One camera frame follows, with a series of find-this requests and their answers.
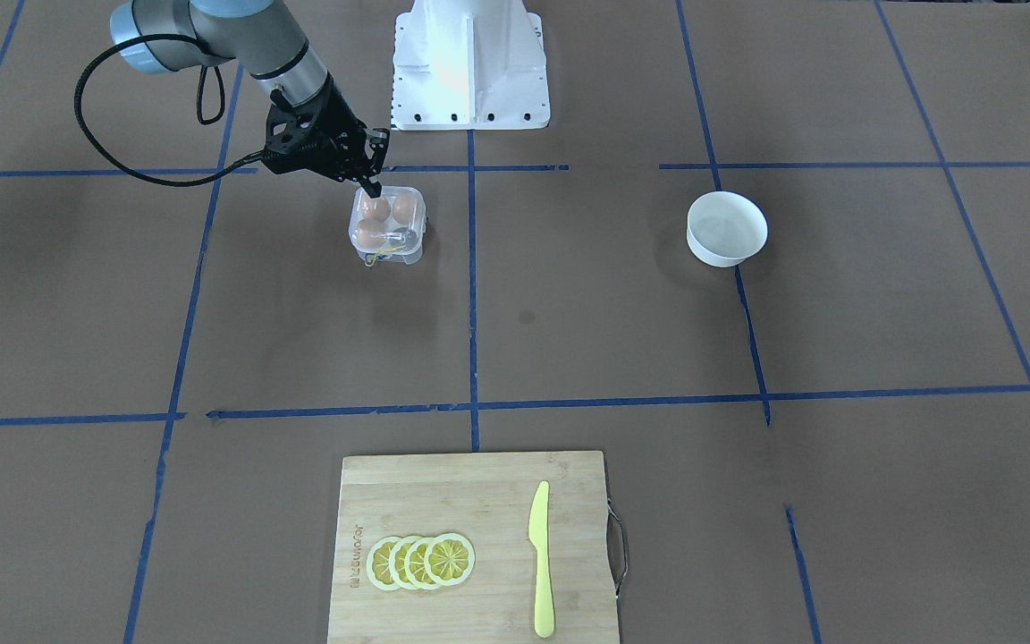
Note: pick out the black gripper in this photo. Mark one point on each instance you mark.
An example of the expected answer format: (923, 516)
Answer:
(337, 117)

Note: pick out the brown egg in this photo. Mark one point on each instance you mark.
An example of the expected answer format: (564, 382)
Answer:
(375, 209)
(369, 234)
(404, 209)

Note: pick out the clear plastic egg box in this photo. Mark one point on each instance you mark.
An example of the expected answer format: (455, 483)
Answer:
(403, 243)

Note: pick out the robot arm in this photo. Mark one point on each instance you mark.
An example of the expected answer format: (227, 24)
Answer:
(264, 36)

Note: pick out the bamboo cutting board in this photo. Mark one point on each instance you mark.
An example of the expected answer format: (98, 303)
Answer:
(485, 497)

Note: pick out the white paper bowl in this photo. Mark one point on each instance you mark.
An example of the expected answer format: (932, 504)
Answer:
(724, 229)

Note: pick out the lemon slice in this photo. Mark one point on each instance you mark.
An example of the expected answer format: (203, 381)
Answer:
(379, 564)
(414, 565)
(398, 562)
(449, 559)

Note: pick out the yellow plastic knife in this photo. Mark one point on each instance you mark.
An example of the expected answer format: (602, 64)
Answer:
(538, 535)

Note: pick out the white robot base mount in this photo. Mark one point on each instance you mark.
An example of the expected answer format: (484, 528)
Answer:
(469, 65)

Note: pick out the metal board handle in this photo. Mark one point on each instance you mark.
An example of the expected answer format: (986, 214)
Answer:
(619, 558)

